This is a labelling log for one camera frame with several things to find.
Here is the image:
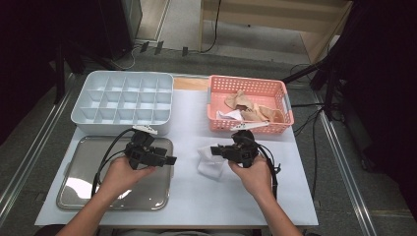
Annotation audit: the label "white sock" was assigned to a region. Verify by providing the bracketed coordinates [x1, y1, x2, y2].
[196, 144, 228, 181]
[215, 109, 244, 121]

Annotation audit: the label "right hand-held gripper black cable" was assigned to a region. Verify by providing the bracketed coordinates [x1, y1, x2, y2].
[257, 144, 282, 201]

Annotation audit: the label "dark cloth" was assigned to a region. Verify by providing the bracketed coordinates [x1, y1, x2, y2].
[32, 223, 67, 236]

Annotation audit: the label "hand-held gripper black cable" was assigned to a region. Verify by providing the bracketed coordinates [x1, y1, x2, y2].
[91, 128, 137, 198]
[257, 144, 282, 201]

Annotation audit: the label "metal floor rail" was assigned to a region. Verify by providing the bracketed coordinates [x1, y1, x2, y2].
[311, 89, 378, 236]
[0, 73, 77, 227]

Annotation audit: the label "black curtain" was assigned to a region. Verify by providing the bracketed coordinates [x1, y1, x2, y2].
[328, 0, 417, 220]
[0, 0, 132, 146]

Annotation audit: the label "pink perforated plastic basket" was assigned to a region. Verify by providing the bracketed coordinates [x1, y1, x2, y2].
[206, 74, 295, 136]

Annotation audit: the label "tan sock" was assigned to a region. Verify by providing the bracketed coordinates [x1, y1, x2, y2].
[224, 89, 255, 112]
[240, 106, 265, 123]

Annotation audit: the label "translucent grey box lid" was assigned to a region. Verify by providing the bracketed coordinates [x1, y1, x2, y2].
[56, 136, 175, 211]

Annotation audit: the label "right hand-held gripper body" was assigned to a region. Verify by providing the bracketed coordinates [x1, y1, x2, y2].
[228, 121, 270, 169]

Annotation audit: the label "black metal stand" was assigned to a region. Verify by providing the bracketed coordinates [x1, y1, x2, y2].
[53, 42, 87, 105]

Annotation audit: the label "black tripod stand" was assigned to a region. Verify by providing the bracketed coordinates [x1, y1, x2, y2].
[282, 48, 345, 122]

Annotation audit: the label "peach sock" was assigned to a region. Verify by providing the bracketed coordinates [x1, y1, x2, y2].
[259, 105, 278, 123]
[268, 108, 285, 124]

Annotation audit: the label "light wooden cabinet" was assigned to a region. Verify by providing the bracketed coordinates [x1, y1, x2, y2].
[197, 0, 353, 65]

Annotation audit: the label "left hand-held gripper black cable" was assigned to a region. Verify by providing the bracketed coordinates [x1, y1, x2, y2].
[91, 128, 137, 198]

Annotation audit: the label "person's left hand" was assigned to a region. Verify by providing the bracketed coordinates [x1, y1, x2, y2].
[97, 156, 157, 201]

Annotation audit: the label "black hanging cable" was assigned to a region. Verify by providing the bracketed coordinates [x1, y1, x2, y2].
[200, 0, 222, 54]

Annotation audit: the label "black floor cables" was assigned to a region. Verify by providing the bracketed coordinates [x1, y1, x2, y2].
[289, 63, 332, 198]

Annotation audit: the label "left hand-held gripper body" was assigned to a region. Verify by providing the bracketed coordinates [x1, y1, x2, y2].
[123, 124, 159, 171]

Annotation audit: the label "white compartment storage box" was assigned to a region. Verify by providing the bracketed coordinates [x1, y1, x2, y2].
[71, 70, 175, 137]

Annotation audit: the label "white floor cable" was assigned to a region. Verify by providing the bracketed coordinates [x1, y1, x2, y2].
[111, 45, 142, 71]

